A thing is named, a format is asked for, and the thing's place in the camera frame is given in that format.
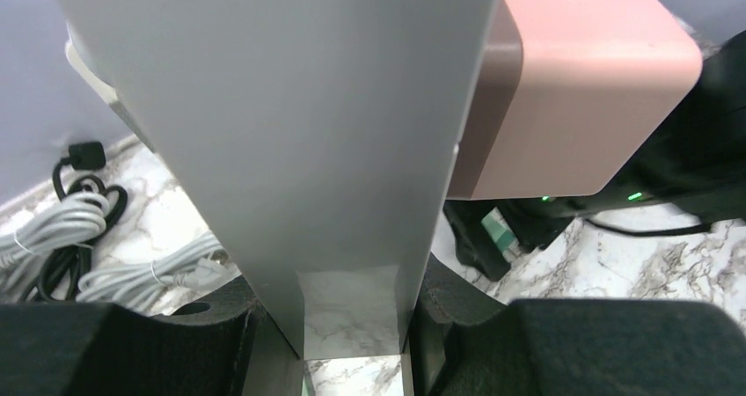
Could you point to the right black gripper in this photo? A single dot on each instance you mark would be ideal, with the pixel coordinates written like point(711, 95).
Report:
point(695, 161)

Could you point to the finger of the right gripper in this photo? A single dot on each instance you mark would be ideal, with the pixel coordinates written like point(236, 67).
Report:
point(475, 247)

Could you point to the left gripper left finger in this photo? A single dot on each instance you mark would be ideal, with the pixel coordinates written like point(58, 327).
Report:
point(105, 349)

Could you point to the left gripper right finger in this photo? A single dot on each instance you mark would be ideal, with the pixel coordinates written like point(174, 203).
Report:
point(463, 342)

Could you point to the green adapter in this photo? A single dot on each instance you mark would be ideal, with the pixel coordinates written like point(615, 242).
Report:
point(502, 236)

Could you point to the pink adapter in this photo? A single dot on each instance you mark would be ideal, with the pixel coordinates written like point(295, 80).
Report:
point(568, 90)

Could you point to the white power strip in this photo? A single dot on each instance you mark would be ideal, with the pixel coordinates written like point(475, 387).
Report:
point(315, 137)

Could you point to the white perforated plastic basket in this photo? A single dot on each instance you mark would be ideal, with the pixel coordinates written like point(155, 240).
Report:
point(79, 59)

